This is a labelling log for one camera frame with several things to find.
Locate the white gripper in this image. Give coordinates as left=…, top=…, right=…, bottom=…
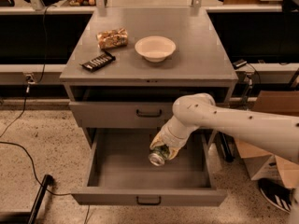
left=149, top=116, right=198, bottom=160

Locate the green soda can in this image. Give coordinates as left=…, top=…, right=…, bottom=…
left=149, top=145, right=170, bottom=166

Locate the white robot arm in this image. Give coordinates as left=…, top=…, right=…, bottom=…
left=149, top=93, right=299, bottom=163

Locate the open grey lower drawer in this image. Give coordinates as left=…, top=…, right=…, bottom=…
left=72, top=129, right=227, bottom=206

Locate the closed grey upper drawer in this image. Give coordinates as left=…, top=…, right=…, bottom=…
left=69, top=102, right=172, bottom=128

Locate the grey drawer cabinet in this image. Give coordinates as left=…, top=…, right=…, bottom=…
left=60, top=7, right=237, bottom=142

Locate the white bowl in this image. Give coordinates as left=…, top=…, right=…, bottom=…
left=135, top=36, right=176, bottom=63

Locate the cardboard box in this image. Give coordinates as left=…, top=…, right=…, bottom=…
left=235, top=91, right=299, bottom=189

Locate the black snack bar packet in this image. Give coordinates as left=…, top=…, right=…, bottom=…
left=80, top=51, right=116, bottom=72

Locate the small black device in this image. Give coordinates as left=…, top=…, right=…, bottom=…
left=232, top=59, right=247, bottom=70

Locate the tan snack bag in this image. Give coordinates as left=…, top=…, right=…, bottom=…
left=96, top=28, right=128, bottom=49

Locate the black striped sneaker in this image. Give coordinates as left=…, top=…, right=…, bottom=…
left=258, top=178, right=293, bottom=213

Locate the black metal stand base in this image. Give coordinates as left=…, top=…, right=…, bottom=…
left=0, top=174, right=55, bottom=224

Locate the black floor cable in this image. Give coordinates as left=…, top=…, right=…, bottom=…
left=0, top=5, right=92, bottom=224

